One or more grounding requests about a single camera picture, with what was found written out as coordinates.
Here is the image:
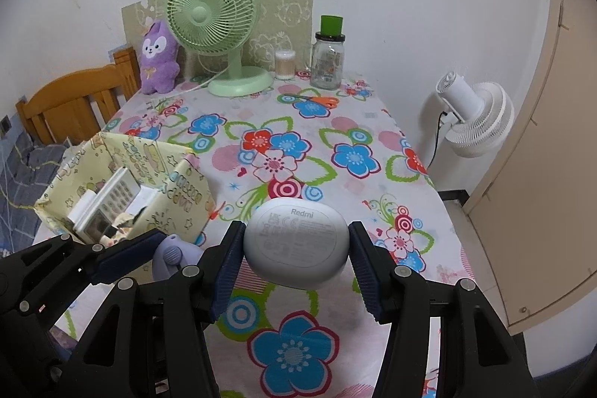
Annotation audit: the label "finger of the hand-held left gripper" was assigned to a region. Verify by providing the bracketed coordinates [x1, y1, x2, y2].
[0, 234, 107, 301]
[91, 229, 162, 285]

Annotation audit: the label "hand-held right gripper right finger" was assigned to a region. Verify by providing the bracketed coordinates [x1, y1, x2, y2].
[347, 221, 532, 398]

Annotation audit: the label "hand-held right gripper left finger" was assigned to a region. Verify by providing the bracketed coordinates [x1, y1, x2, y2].
[63, 221, 246, 398]

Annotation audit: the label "small lavender gadget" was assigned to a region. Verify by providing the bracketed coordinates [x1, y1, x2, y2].
[153, 234, 204, 284]

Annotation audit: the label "white box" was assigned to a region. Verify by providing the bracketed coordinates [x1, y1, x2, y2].
[66, 190, 101, 235]

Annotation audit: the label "white earbuds case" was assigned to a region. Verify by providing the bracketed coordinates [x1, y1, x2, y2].
[243, 199, 350, 289]

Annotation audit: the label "yellow patterned storage box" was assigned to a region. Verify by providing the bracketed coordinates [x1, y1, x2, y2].
[35, 131, 216, 247]

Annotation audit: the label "plaid blanket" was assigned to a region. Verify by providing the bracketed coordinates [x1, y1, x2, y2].
[0, 132, 66, 259]

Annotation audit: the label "floral tablecloth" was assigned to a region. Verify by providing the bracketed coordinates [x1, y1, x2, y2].
[35, 69, 476, 398]

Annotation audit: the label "wooden chair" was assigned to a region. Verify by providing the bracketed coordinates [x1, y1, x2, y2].
[18, 47, 141, 145]

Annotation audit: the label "white floor fan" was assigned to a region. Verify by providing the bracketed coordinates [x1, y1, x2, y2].
[436, 70, 515, 159]

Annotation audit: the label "beige door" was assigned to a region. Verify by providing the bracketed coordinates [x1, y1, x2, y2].
[459, 0, 597, 336]

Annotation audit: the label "purple plush toy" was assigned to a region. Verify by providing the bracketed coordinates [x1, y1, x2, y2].
[139, 19, 180, 95]

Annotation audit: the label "clear cotton swab container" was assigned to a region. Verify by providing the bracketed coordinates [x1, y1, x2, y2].
[274, 50, 296, 81]

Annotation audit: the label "glass jar with green lid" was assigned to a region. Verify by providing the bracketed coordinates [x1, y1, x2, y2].
[305, 15, 347, 90]

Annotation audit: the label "green desk fan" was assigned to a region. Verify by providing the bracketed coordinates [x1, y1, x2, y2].
[166, 0, 275, 97]

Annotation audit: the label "beige patterned board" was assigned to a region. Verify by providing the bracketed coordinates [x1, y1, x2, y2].
[122, 0, 314, 77]

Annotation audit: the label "black floor fan cable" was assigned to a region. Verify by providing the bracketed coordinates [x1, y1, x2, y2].
[426, 111, 451, 175]

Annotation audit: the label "orange-handled scissors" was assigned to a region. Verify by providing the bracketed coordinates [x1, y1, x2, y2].
[284, 94, 340, 107]

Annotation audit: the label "white fan power cord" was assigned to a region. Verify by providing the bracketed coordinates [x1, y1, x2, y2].
[175, 74, 225, 93]

